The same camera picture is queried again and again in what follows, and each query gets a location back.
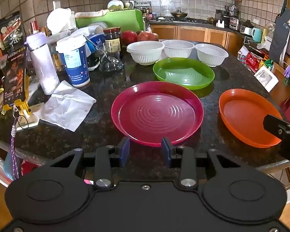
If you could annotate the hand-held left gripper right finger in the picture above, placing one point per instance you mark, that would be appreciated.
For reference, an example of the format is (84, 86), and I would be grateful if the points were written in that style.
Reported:
(166, 152)

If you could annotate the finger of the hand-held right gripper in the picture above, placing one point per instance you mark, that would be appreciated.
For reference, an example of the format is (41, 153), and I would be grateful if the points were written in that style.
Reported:
(272, 123)

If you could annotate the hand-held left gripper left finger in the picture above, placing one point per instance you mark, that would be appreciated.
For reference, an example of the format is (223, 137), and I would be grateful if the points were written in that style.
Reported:
(125, 149)

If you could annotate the orange plastic plate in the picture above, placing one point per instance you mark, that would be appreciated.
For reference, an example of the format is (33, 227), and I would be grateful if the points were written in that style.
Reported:
(241, 116)

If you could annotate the magenta plastic plate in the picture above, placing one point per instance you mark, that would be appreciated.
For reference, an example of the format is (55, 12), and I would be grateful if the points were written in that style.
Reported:
(157, 113)

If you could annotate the green plastic plate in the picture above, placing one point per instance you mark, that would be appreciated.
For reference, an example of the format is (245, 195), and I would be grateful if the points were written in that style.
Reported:
(183, 73)

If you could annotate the small white ribbed bowl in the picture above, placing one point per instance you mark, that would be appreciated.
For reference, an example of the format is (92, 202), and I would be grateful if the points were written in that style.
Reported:
(211, 55)

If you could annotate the large white ribbed bowl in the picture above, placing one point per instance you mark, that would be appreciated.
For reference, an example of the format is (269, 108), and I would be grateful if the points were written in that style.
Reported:
(145, 55)

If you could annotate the medium white ribbed bowl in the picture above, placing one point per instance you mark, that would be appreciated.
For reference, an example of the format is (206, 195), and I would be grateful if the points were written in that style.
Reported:
(178, 49)

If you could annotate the tall wooden cupboard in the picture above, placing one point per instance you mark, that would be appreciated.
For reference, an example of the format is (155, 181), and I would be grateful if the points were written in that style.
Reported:
(279, 89)

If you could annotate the white window box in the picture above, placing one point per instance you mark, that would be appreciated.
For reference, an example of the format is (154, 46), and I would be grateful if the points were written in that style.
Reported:
(265, 78)

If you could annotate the purple rubber glove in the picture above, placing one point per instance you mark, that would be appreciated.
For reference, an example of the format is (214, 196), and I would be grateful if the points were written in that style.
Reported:
(288, 71)

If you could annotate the red packets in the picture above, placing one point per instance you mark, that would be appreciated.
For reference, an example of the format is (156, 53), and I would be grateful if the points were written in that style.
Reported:
(253, 60)

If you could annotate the crumpled white paper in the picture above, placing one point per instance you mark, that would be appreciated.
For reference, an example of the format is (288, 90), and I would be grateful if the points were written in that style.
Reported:
(65, 106)

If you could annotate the patterned paper bag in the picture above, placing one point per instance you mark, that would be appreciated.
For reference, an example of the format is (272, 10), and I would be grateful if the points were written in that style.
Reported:
(241, 55)

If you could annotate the clear glass jar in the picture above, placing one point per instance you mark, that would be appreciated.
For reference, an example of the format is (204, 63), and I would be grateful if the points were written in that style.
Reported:
(111, 65)

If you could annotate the black apron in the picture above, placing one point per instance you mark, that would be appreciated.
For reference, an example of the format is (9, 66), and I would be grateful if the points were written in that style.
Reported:
(281, 36)

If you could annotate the teal mug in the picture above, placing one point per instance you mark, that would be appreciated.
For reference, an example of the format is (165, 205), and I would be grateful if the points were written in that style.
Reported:
(257, 35)

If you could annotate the clear plastic oil jug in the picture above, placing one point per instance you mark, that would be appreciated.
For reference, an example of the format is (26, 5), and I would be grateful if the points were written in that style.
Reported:
(268, 32)

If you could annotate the white small appliance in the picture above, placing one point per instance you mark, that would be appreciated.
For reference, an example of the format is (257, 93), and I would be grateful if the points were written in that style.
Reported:
(248, 31)

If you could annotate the blue paper cup white lid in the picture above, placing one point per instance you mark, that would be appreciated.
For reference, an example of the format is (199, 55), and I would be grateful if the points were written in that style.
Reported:
(75, 62)

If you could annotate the dark sauce jar red lid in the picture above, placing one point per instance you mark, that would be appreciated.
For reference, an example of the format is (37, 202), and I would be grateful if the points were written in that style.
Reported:
(112, 43)

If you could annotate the yellow phone stand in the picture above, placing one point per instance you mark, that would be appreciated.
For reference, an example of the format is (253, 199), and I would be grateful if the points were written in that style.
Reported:
(24, 107)

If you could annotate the blue tissue pack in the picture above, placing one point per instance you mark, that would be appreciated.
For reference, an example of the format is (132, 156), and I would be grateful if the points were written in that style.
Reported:
(98, 41)

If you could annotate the dark red apple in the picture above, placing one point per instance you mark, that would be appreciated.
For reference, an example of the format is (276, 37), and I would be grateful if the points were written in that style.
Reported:
(129, 37)

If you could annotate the white bottle purple cap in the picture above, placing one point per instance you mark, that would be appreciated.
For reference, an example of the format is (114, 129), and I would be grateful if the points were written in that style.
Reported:
(44, 70)

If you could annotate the black coffee machine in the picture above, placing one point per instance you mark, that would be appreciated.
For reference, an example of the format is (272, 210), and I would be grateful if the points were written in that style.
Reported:
(222, 17)

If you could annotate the wooden base cabinets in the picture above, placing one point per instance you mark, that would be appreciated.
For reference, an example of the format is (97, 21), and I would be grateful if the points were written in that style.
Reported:
(191, 32)

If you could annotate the clear plastic container stack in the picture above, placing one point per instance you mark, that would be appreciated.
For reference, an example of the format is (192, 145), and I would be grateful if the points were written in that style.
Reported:
(99, 26)

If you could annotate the green cutting board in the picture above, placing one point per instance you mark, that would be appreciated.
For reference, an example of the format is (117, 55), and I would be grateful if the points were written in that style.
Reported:
(120, 19)

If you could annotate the wok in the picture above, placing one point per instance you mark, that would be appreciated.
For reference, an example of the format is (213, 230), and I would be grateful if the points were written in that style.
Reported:
(179, 14)

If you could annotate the spice rack with bottles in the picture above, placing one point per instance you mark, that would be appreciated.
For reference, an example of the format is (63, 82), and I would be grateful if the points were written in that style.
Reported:
(143, 8)

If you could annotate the white plastic bag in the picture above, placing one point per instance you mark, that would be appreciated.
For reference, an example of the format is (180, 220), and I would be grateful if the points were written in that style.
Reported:
(60, 19)

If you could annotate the dish rack with dishes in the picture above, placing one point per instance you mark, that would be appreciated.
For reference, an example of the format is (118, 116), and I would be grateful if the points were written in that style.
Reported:
(115, 4)

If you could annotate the black printed snack packet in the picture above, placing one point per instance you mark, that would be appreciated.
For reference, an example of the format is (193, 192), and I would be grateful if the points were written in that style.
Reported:
(11, 31)

